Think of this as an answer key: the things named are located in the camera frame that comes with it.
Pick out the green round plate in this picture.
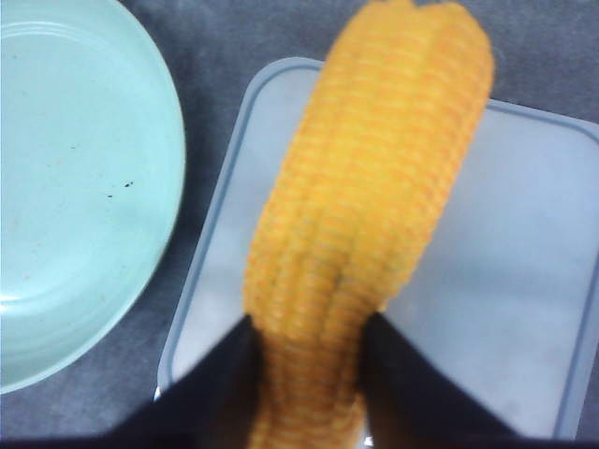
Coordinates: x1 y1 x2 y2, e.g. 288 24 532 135
1 1 185 393

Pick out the yellow corn cob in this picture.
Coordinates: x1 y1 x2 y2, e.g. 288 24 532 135
242 1 494 448

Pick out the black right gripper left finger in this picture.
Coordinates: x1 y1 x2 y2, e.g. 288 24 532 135
102 316 261 448

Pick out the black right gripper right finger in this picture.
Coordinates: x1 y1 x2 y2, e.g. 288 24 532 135
358 311 516 449

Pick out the silver digital kitchen scale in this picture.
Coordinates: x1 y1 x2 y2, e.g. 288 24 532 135
156 57 598 439

